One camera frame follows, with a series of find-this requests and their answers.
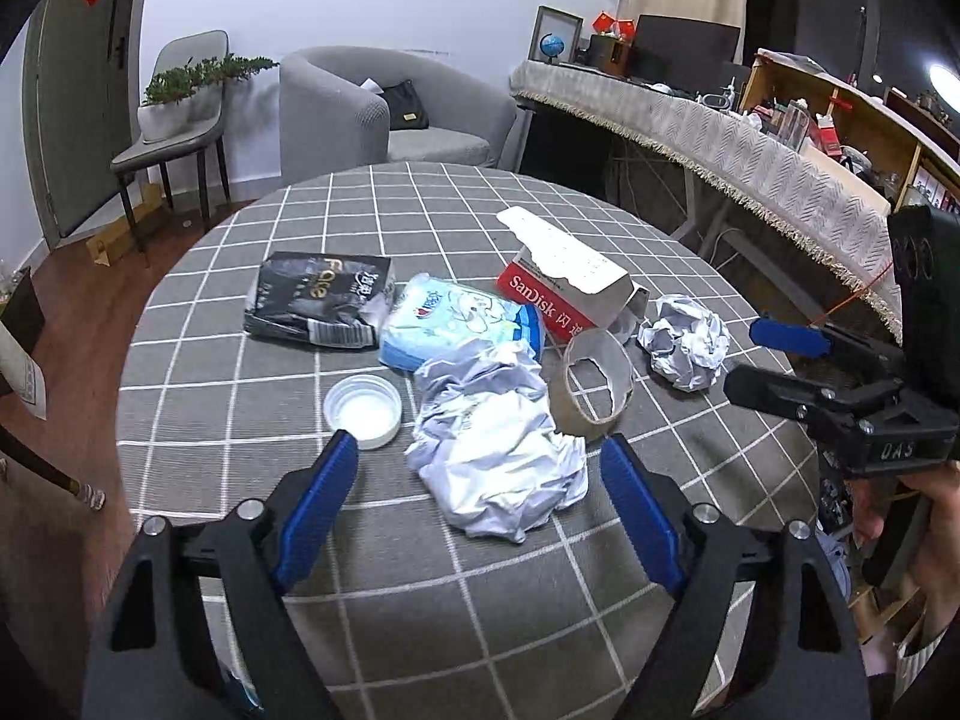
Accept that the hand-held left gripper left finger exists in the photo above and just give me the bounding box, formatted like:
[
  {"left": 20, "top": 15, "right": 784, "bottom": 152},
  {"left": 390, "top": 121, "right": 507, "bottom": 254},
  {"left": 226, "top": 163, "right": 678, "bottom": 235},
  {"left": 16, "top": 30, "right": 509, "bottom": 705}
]
[{"left": 81, "top": 429, "right": 361, "bottom": 720}]

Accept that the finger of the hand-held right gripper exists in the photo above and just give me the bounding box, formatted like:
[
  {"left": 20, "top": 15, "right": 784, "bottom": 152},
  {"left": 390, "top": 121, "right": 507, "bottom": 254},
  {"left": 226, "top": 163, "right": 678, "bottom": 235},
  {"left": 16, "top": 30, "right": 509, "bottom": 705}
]
[
  {"left": 750, "top": 317, "right": 905, "bottom": 383},
  {"left": 722, "top": 362, "right": 905, "bottom": 428}
]

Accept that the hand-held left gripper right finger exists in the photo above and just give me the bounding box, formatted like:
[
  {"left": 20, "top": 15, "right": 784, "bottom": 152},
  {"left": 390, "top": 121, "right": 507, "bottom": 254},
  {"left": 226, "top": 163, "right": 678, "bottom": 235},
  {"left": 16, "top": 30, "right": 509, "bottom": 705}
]
[{"left": 598, "top": 433, "right": 875, "bottom": 720}]

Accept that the white round lid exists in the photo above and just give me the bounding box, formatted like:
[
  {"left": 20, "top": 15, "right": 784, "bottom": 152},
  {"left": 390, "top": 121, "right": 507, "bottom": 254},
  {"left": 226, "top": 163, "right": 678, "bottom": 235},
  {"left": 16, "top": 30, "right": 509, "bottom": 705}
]
[{"left": 322, "top": 373, "right": 404, "bottom": 451}]

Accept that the white paper ball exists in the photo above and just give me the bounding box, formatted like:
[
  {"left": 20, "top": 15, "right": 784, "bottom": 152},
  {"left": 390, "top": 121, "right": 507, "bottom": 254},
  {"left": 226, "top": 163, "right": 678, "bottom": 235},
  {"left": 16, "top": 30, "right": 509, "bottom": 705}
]
[{"left": 637, "top": 295, "right": 731, "bottom": 392}]

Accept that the large white paper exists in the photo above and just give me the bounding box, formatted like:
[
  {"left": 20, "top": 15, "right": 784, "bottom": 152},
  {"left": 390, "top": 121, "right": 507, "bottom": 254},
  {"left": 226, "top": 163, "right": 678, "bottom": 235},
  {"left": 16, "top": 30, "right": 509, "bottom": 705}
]
[{"left": 405, "top": 337, "right": 590, "bottom": 545}]

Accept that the red and white cardboard box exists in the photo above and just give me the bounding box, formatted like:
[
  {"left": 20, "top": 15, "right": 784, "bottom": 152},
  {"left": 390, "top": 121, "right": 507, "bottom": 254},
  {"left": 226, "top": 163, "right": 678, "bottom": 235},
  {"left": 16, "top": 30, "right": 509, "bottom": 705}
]
[{"left": 495, "top": 206, "right": 650, "bottom": 350}]

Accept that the person's right forearm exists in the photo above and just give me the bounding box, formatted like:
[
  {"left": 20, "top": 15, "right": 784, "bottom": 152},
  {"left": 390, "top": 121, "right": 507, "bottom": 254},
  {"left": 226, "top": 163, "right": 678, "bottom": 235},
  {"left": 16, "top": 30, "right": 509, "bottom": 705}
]
[{"left": 862, "top": 607, "right": 960, "bottom": 698}]

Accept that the person's right hand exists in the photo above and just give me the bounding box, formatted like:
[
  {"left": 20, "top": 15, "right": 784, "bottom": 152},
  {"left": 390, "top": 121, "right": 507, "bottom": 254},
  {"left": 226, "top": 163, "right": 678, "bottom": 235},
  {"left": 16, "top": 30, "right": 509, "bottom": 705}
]
[{"left": 851, "top": 463, "right": 960, "bottom": 620}]

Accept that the grey checked tablecloth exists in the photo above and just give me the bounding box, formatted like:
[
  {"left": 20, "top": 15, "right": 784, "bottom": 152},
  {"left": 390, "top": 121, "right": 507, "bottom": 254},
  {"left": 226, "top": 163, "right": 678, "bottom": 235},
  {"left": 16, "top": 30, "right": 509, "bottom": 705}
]
[{"left": 116, "top": 161, "right": 826, "bottom": 720}]

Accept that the wooden shelf unit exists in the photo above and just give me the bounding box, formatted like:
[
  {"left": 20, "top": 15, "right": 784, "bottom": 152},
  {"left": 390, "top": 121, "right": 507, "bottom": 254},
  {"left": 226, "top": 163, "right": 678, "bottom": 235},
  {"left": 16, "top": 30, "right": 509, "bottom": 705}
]
[{"left": 739, "top": 49, "right": 960, "bottom": 218}]

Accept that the black plastic packet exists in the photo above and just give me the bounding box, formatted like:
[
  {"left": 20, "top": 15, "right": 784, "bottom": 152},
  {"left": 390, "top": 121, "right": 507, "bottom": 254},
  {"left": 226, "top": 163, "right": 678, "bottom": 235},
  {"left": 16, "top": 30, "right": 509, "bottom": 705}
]
[{"left": 244, "top": 251, "right": 395, "bottom": 350}]

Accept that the fringed beige desk cloth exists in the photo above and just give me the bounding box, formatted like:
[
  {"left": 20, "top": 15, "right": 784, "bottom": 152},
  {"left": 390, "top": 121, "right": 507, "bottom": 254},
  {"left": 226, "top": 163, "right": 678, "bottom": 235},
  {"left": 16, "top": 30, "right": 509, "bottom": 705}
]
[{"left": 510, "top": 60, "right": 905, "bottom": 346}]

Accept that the light blue tissue packet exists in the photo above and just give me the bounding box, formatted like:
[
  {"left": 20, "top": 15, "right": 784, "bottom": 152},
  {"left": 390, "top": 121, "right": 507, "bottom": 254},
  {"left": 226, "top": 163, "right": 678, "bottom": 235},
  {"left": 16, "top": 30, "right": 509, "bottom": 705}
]
[{"left": 377, "top": 272, "right": 546, "bottom": 374}]

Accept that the dark computer monitor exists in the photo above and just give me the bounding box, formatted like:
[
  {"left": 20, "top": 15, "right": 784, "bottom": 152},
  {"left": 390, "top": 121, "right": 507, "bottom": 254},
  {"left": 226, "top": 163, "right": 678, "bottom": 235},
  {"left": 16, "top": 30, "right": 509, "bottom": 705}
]
[{"left": 630, "top": 13, "right": 742, "bottom": 83}]

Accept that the beige patterned tablecloth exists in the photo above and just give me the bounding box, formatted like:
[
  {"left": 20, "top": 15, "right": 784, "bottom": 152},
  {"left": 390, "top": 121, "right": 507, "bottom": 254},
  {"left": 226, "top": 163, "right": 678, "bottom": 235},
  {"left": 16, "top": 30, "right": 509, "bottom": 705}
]
[{"left": 0, "top": 319, "right": 52, "bottom": 421}]

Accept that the flat cardboard box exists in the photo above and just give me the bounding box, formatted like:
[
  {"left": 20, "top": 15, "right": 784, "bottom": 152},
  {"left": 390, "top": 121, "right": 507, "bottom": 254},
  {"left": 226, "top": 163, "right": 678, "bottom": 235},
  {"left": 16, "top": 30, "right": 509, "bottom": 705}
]
[{"left": 85, "top": 184, "right": 166, "bottom": 267}]

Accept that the brown box with red flags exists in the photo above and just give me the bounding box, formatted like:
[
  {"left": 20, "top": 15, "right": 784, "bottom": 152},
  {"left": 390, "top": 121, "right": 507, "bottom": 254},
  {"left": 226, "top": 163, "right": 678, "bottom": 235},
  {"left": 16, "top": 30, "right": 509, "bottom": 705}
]
[{"left": 589, "top": 11, "right": 636, "bottom": 77}]

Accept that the grey dining chair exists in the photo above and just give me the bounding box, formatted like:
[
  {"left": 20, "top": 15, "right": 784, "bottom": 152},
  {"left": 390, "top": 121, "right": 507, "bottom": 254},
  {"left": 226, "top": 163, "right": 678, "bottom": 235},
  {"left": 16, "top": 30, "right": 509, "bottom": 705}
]
[{"left": 110, "top": 30, "right": 231, "bottom": 256}]

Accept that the framed globe picture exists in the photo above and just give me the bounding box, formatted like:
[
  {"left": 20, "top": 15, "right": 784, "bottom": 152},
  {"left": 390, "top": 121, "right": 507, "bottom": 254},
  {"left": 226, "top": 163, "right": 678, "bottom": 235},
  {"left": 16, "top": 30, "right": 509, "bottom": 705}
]
[{"left": 527, "top": 5, "right": 584, "bottom": 65}]

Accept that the grey armchair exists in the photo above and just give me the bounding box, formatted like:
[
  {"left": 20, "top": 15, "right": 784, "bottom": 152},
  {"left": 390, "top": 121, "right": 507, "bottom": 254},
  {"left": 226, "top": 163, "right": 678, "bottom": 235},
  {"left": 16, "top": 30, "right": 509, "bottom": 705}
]
[{"left": 279, "top": 45, "right": 518, "bottom": 185}]

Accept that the black handbag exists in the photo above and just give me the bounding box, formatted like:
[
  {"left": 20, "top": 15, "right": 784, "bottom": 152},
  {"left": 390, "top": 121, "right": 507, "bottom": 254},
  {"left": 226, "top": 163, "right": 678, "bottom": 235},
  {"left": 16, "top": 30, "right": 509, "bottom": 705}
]
[{"left": 381, "top": 79, "right": 430, "bottom": 131}]

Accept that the potted plant in white pot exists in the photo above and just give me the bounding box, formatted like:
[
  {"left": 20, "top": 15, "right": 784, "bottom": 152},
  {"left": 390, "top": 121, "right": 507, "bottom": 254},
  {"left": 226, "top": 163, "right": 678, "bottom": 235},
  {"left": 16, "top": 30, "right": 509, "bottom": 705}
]
[{"left": 136, "top": 52, "right": 280, "bottom": 143}]

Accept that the grey-green door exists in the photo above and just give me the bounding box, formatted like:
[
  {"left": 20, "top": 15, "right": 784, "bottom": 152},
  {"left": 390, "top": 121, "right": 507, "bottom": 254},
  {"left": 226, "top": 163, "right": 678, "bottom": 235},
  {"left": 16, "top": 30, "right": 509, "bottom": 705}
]
[{"left": 22, "top": 0, "right": 147, "bottom": 241}]

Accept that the cardboard tape core ring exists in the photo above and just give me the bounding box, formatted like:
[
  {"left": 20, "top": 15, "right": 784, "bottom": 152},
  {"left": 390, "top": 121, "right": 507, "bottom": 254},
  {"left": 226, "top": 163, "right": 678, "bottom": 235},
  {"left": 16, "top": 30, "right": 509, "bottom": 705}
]
[{"left": 547, "top": 328, "right": 637, "bottom": 442}]

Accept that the white ring lamp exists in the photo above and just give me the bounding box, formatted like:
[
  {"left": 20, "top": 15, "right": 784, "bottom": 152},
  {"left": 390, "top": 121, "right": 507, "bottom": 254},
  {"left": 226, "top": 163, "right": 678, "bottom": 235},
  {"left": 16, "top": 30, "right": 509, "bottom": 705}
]
[{"left": 928, "top": 64, "right": 960, "bottom": 125}]

